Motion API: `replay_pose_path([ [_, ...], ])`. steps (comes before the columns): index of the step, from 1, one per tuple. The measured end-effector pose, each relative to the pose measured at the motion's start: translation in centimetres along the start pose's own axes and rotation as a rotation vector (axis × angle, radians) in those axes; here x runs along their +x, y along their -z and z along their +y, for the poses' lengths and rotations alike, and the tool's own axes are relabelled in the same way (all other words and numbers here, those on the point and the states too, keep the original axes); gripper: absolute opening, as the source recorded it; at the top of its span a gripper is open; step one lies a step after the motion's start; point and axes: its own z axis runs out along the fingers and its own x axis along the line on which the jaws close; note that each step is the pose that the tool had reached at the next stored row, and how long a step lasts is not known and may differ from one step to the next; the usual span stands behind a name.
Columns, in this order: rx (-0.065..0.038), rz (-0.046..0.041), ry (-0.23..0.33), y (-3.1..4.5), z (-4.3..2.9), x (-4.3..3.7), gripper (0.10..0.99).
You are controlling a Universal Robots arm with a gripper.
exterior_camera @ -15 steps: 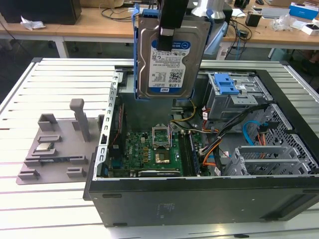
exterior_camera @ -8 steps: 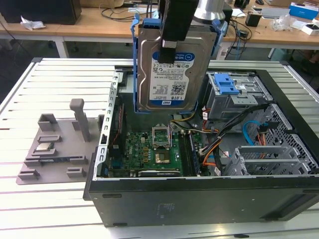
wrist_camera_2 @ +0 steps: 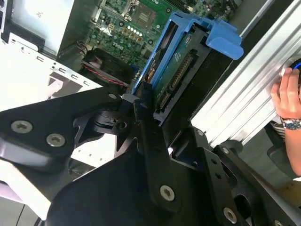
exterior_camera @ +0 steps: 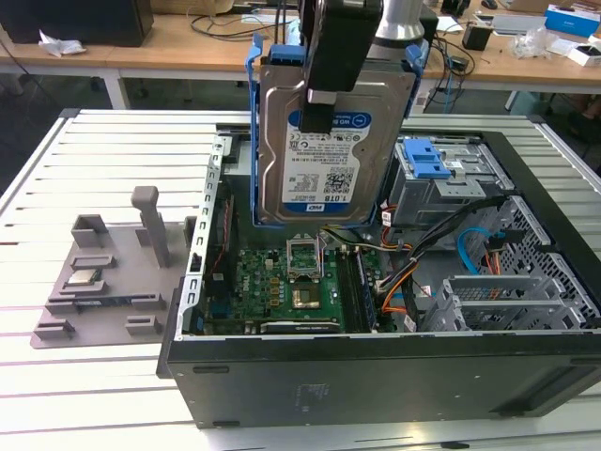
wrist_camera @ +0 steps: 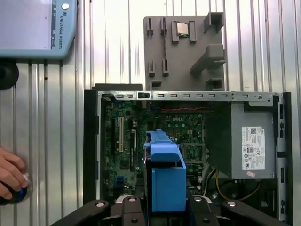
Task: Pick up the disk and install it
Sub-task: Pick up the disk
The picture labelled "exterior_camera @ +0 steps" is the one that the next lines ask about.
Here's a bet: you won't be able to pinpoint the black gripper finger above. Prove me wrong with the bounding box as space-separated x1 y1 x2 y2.
300 0 382 134

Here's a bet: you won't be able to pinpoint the hard disk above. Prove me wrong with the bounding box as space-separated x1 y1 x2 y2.
244 31 431 231

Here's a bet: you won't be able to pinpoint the empty blue disk carrier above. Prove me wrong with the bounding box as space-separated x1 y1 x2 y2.
402 136 453 180

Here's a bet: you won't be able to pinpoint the tall grey disk bay cage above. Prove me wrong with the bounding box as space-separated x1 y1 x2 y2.
387 135 516 231

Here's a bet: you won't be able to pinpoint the low grey metal disk bay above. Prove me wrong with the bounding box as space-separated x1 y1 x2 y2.
419 274 589 333

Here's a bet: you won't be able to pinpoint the black desktop tower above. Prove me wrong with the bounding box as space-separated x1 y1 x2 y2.
420 8 440 48

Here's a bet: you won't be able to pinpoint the long wooden desk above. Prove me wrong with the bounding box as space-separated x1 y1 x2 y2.
0 0 601 95

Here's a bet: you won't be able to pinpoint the flat grey box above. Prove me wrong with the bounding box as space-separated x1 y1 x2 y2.
490 13 548 35

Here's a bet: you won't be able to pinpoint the clear plastic bags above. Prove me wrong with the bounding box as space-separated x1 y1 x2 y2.
511 25 572 60

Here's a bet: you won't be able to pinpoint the metal socket cover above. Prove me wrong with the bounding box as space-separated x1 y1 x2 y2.
285 237 323 278

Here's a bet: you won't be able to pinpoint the white desk leg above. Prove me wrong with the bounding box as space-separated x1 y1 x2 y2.
100 70 131 110

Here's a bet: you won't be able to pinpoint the large black box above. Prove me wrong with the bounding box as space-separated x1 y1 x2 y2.
0 0 154 48

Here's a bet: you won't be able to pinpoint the blue cardboard box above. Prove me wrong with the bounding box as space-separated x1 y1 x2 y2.
544 4 601 39

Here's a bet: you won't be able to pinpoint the white box with black item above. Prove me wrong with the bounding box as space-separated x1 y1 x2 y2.
567 41 601 70

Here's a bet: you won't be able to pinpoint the crumpled white paper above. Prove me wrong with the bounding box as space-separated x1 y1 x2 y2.
38 30 88 58

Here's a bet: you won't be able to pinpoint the black RAM slot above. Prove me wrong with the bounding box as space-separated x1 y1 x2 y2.
338 251 361 333

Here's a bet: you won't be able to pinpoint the RAM stick with blue label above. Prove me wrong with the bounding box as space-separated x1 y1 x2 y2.
354 251 378 330

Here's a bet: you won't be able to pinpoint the green motherboard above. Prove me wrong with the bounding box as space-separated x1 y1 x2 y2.
201 243 391 334

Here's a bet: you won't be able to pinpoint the CPU socket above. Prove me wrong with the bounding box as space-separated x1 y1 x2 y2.
289 277 325 314

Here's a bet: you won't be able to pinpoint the black graphics card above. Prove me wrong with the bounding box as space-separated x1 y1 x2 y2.
260 320 347 335

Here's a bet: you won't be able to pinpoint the grey parts rack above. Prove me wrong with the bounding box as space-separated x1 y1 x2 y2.
30 185 198 350

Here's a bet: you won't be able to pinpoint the black open PC case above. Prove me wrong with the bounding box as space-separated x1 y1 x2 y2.
156 122 601 429

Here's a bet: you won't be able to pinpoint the silver CPU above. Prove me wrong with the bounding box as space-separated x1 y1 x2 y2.
68 270 102 287

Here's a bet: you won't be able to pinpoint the dark RAM stick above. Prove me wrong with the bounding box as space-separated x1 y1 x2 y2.
49 295 159 307

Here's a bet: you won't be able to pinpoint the black hanging cables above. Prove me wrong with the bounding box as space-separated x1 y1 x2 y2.
275 0 301 37

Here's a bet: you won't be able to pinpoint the grey wire bundle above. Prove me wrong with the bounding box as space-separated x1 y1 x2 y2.
328 234 409 255

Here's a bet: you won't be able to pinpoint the black cable bundle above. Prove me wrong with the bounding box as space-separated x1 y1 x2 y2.
406 194 511 264

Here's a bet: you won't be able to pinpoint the blue wire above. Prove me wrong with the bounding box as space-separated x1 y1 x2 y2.
455 227 492 276

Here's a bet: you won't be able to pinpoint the orange wire bundle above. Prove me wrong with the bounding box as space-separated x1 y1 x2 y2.
380 270 424 316

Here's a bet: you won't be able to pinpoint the orange wires with black plug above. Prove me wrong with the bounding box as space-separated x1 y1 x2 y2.
485 232 522 278

